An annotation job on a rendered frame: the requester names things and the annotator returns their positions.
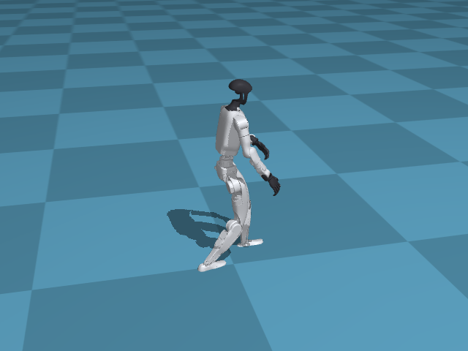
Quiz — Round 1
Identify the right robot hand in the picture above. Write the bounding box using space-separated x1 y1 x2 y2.
261 173 280 196

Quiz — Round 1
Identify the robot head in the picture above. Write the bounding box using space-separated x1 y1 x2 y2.
225 79 252 111

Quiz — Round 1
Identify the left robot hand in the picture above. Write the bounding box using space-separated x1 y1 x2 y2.
250 135 269 160

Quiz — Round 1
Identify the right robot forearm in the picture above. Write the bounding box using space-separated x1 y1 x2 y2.
249 148 270 178

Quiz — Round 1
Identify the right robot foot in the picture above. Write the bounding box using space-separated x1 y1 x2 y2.
198 260 226 272

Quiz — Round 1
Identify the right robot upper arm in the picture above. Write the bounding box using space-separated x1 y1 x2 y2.
233 115 254 158

